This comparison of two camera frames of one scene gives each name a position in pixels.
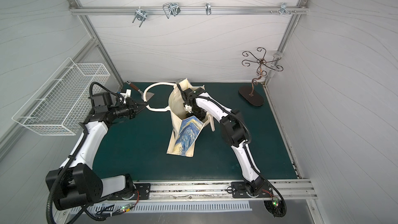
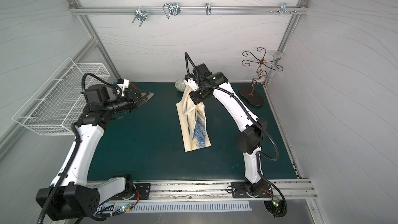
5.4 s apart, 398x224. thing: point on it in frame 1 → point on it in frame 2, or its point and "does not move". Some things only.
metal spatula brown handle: x=148 y=95 does not move
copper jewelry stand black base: x=246 y=92 does not move
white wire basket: x=59 y=106 does not move
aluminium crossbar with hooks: x=172 y=10 does not move
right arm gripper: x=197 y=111 → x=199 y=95
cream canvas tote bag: x=190 y=86 → x=193 y=122
